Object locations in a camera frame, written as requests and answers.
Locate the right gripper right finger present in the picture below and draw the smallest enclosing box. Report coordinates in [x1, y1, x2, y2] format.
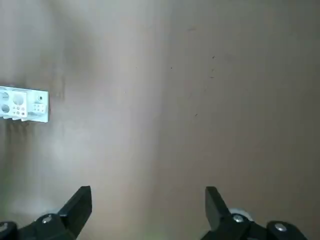
[199, 186, 310, 240]

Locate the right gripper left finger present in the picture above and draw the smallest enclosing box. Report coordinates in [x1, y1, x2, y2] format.
[0, 185, 93, 240]

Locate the white test tube rack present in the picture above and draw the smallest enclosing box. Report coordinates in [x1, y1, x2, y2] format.
[0, 84, 50, 124]

